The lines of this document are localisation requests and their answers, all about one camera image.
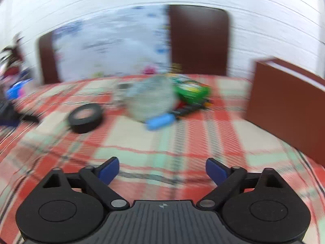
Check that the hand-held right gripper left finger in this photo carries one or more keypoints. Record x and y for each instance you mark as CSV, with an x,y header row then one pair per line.
x,y
109,169

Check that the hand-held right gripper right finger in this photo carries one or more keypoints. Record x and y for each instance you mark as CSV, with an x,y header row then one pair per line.
x,y
215,170

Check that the green strawberry print packet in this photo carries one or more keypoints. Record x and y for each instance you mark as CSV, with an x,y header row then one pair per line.
x,y
193,91

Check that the black tape roll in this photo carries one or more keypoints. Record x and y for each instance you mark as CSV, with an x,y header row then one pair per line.
x,y
85,123

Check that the red plaid blanket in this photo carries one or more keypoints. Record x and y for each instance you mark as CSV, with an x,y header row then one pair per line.
x,y
162,142

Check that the black oblong item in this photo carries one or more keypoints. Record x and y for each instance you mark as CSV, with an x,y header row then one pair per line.
x,y
186,110

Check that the blue cylindrical item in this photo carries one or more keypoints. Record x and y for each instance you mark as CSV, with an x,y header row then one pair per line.
x,y
160,122

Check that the clear plastic container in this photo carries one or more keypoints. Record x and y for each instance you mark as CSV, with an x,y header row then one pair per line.
x,y
149,99

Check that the dark cloth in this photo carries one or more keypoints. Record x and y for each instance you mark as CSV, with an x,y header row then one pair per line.
x,y
11,114

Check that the blue plastic item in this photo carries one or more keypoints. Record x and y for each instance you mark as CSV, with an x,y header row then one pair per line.
x,y
17,89

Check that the white floral pillow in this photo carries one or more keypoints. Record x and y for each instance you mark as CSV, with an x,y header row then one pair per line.
x,y
111,45

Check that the brown wooden headboard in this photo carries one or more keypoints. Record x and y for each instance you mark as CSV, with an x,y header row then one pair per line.
x,y
200,40

